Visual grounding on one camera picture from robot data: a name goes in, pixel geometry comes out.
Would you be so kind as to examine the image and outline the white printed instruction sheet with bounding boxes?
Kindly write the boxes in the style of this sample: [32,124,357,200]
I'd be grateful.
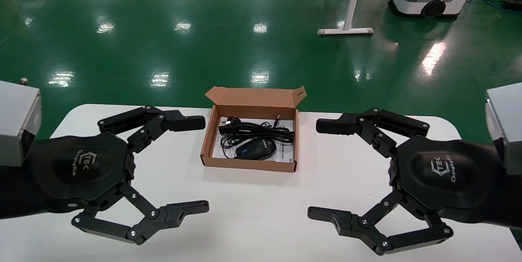
[212,117,295,163]

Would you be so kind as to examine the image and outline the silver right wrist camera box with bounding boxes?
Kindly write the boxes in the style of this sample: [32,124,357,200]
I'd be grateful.
[484,82,522,175]

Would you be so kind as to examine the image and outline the black wired computer mouse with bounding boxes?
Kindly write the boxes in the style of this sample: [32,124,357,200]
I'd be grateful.
[220,114,286,161]

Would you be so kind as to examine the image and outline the brown open cardboard box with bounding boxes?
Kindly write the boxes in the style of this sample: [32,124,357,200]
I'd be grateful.
[200,86,307,173]

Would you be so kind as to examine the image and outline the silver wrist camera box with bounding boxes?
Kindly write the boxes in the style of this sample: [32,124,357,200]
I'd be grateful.
[0,81,42,167]
[484,82,522,175]

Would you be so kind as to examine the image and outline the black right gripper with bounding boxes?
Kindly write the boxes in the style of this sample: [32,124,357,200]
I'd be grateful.
[307,107,504,255]

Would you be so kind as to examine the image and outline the blue floor cable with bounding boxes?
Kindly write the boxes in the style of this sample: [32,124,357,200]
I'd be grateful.
[468,0,522,12]

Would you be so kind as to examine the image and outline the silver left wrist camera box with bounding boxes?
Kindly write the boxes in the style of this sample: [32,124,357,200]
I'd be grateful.
[0,81,42,167]

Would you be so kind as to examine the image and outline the white T-shaped table leg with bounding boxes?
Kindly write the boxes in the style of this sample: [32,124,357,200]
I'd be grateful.
[317,0,374,36]

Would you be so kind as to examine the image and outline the black power cable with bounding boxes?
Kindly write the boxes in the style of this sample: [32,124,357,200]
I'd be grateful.
[219,116,295,144]

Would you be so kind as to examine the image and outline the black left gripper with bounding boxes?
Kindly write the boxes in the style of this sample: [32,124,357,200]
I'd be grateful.
[25,106,210,246]

